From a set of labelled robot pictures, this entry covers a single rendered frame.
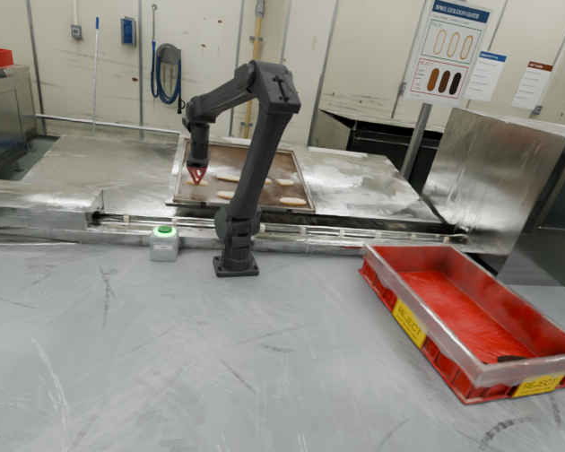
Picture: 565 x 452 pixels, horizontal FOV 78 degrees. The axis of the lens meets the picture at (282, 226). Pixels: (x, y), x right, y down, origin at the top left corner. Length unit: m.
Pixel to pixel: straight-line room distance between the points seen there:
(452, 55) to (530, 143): 0.89
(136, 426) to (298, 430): 0.26
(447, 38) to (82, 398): 1.96
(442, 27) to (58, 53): 4.08
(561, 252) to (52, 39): 4.85
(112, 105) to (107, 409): 4.44
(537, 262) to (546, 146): 0.38
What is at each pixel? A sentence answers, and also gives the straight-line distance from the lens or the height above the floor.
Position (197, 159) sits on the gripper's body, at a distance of 1.19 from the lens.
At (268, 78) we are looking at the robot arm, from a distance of 0.77.
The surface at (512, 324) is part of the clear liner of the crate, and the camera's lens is 1.12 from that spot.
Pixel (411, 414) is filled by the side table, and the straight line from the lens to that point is 0.78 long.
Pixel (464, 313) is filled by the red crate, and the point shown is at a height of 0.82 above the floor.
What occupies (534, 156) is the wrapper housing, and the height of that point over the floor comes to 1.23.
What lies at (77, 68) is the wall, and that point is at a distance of 4.98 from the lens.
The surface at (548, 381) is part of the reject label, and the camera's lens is 0.97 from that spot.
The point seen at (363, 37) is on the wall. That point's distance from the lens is 5.07.
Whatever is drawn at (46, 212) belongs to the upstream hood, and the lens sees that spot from 1.12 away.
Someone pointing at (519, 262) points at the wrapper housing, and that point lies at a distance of 1.36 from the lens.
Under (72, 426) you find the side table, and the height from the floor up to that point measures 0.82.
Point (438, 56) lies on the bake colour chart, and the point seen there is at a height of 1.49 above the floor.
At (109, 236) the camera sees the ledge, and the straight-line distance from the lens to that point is 1.10.
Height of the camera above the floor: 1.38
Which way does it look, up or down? 26 degrees down
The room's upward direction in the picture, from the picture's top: 10 degrees clockwise
